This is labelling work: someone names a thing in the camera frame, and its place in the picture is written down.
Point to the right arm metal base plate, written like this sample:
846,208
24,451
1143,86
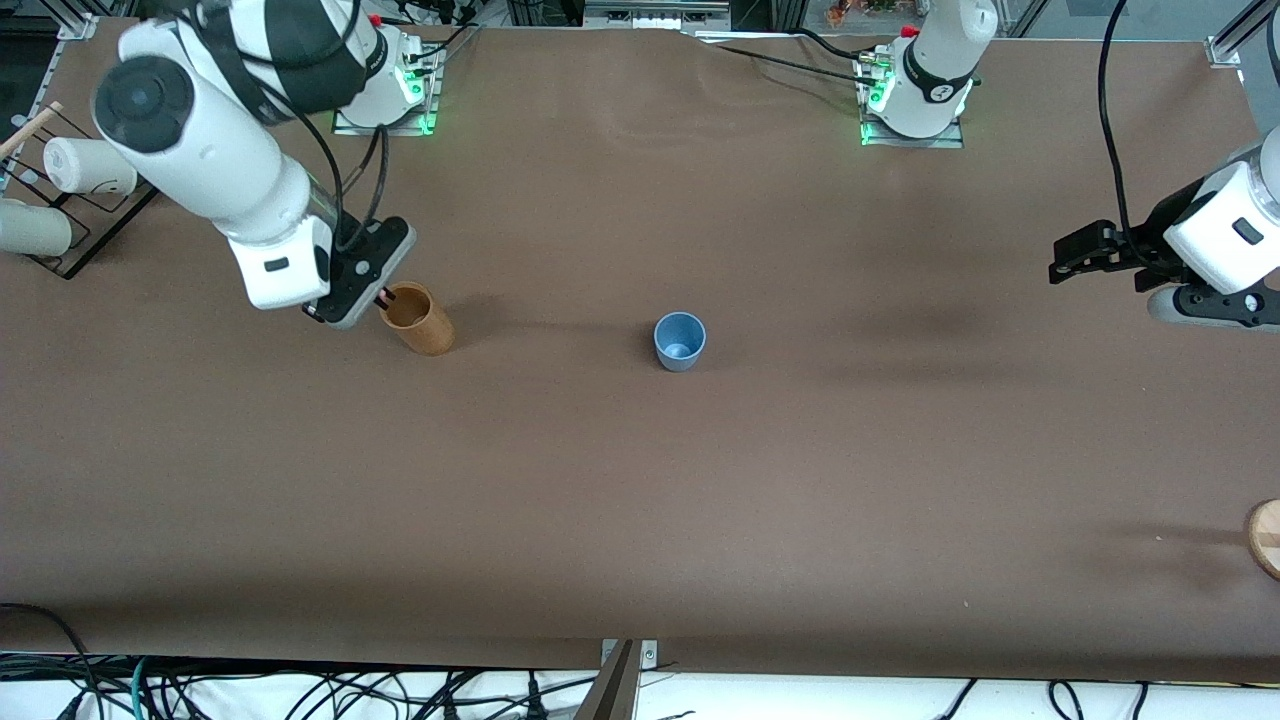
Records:
430,100

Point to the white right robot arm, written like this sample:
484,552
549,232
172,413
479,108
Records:
200,150

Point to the brown table mat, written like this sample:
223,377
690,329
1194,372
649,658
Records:
640,500

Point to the small metal bracket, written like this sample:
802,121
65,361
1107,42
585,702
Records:
648,655

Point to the aluminium frame extrusion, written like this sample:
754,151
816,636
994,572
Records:
1240,35

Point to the metal corner bracket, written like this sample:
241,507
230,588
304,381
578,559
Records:
78,27

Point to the light wooden stick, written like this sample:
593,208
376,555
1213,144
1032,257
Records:
30,127

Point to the black cup rack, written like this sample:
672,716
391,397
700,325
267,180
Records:
100,215

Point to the white cup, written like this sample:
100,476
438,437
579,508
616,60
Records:
35,228
90,165

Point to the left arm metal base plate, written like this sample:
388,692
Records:
940,142

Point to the grey metal device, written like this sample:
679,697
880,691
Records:
655,12

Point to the round wooden disc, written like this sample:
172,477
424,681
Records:
1266,540

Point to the brown wooden cylinder holder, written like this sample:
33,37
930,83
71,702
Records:
425,330

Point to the brown tripod leg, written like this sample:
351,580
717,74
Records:
610,690

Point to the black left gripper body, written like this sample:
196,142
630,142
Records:
1150,243

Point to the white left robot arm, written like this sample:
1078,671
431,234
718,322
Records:
930,60

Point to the blue cup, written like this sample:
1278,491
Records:
680,340

